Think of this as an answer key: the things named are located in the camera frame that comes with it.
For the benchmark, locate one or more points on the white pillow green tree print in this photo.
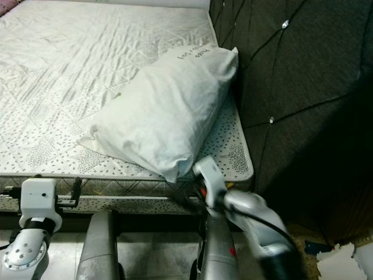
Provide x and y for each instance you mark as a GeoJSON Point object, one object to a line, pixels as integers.
{"type": "Point", "coordinates": [163, 111]}

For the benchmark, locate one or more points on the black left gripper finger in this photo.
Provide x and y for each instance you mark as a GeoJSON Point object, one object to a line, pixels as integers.
{"type": "Point", "coordinates": [77, 188]}

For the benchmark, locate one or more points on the dark tufted headboard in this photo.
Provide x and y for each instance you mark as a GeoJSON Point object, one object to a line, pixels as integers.
{"type": "Point", "coordinates": [309, 87]}

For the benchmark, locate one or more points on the silver robot leg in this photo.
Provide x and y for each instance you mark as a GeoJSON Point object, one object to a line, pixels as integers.
{"type": "Point", "coordinates": [218, 251]}
{"type": "Point", "coordinates": [99, 245]}

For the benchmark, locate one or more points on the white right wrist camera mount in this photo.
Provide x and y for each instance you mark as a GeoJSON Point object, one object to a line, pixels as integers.
{"type": "Point", "coordinates": [210, 175]}

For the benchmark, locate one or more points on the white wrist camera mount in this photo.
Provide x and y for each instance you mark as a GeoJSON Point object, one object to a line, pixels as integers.
{"type": "Point", "coordinates": [41, 198]}
{"type": "Point", "coordinates": [210, 175]}

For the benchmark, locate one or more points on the silver robot right leg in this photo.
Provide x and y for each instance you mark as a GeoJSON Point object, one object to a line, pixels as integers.
{"type": "Point", "coordinates": [218, 251]}

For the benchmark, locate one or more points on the silver robot left leg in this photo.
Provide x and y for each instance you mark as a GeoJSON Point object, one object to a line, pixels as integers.
{"type": "Point", "coordinates": [99, 245]}

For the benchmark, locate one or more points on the white torn paper sheet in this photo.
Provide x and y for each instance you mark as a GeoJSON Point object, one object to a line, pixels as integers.
{"type": "Point", "coordinates": [344, 265]}

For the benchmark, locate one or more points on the white quilted mattress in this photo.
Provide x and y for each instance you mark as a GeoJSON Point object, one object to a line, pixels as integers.
{"type": "Point", "coordinates": [64, 70]}

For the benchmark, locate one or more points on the dark bed frame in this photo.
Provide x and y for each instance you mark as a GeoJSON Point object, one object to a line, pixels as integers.
{"type": "Point", "coordinates": [151, 223]}

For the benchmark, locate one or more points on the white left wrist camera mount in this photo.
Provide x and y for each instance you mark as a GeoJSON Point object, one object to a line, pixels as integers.
{"type": "Point", "coordinates": [41, 198]}

